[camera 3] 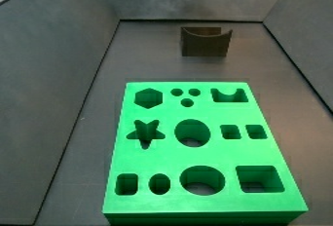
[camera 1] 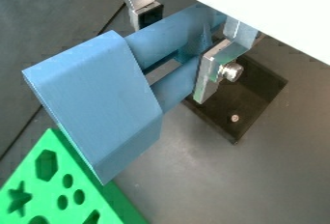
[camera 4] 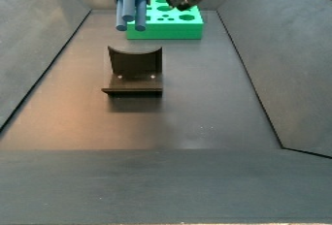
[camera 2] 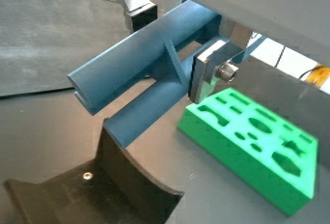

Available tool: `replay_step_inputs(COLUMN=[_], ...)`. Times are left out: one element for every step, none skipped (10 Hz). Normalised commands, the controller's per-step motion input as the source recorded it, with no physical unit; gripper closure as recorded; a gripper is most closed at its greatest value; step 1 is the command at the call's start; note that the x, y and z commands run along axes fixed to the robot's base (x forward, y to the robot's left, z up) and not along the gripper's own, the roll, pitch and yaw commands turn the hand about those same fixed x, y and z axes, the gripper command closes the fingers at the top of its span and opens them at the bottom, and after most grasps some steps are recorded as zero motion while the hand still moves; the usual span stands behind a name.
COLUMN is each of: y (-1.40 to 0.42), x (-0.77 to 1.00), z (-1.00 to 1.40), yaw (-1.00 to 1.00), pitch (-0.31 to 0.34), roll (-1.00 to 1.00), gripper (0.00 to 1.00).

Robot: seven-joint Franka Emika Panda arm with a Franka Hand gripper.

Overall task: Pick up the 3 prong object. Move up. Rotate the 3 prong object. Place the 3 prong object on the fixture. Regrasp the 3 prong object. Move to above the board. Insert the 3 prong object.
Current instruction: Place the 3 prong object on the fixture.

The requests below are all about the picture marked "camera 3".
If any dark curved fixture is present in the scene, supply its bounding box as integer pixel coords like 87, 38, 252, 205
181, 27, 233, 57

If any green shape sorting block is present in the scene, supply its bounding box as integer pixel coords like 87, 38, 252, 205
103, 82, 309, 226

